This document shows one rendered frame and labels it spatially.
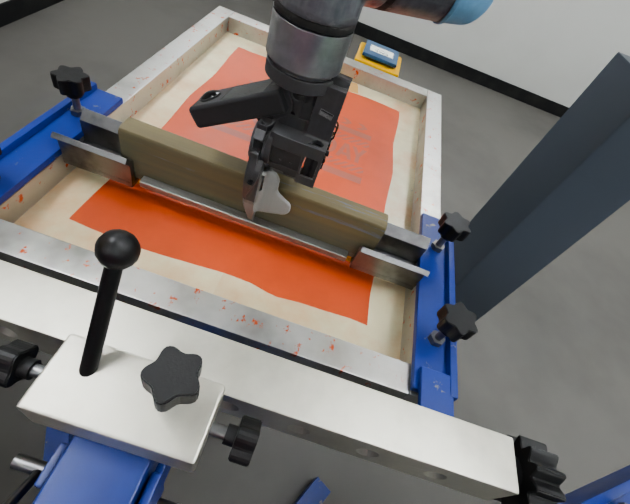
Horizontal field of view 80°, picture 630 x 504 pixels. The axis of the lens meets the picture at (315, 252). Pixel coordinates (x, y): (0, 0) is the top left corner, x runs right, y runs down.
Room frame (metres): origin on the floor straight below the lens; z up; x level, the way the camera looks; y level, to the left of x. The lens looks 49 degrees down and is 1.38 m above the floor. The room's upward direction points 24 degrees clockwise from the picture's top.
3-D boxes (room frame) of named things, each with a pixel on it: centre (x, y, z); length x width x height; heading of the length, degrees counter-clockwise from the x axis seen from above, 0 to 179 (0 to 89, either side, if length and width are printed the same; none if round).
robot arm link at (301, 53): (0.37, 0.09, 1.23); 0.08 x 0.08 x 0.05
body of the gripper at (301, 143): (0.37, 0.08, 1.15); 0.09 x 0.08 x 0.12; 95
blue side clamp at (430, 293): (0.36, -0.17, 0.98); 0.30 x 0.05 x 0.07; 5
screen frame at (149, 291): (0.57, 0.13, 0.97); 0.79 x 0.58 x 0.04; 5
